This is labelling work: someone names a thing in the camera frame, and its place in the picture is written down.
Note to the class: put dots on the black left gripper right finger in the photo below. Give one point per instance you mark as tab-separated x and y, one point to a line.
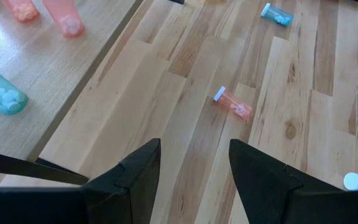
259	186

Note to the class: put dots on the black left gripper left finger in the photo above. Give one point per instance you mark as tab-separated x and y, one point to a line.
126	193

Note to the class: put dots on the pink medicine bottle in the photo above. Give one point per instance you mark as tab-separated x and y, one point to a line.
23	11
233	104
67	21

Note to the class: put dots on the blue medicine bottle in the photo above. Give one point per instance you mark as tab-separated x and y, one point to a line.
277	15

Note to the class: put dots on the wooden shelf with black legs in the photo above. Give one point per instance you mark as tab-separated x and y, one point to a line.
42	62

